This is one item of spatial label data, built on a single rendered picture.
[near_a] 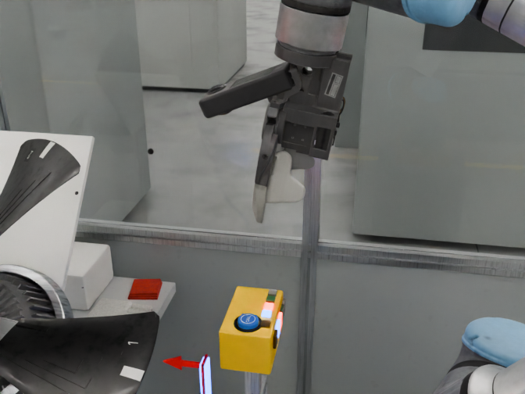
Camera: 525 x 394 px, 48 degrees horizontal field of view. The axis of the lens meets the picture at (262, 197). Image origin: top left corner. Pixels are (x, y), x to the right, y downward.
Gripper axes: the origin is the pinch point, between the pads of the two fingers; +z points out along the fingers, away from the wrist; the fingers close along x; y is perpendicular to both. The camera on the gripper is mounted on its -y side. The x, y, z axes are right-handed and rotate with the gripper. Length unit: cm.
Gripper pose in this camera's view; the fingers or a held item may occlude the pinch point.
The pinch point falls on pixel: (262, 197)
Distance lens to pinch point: 74.8
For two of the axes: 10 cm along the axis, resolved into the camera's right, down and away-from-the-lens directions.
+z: -1.5, 8.6, 4.9
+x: 2.1, -4.6, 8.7
